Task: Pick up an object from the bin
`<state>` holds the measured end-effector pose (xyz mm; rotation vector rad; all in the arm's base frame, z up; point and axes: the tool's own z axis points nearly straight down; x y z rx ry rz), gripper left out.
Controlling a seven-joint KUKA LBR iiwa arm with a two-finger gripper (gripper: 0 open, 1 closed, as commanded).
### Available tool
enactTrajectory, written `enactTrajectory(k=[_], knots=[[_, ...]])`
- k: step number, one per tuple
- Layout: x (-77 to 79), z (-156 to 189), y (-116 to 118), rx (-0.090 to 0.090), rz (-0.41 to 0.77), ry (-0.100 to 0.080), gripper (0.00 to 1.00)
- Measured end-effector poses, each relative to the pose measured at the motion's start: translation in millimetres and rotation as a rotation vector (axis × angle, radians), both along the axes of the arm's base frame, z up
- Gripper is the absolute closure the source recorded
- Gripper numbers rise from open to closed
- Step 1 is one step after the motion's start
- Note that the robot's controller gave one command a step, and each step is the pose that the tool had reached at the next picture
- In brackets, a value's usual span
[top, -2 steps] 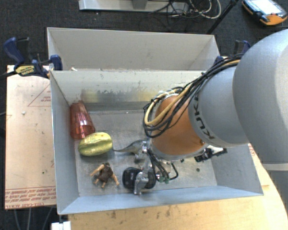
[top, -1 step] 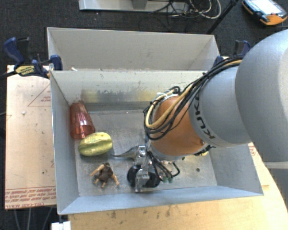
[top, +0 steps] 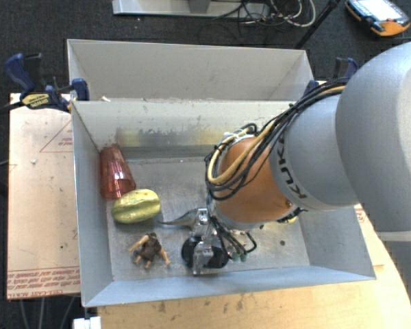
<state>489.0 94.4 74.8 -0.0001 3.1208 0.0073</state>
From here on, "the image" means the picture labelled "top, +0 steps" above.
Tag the black round object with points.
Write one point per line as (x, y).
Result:
(220, 257)

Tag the brown toy figure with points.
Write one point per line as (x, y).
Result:
(150, 249)

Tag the yellow-green toy squash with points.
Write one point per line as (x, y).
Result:
(136, 206)

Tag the grey toy dinosaur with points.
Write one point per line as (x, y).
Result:
(183, 219)

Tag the grey metal bin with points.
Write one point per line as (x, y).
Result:
(178, 183)

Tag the orange clear plastic cup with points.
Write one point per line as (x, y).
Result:
(116, 175)

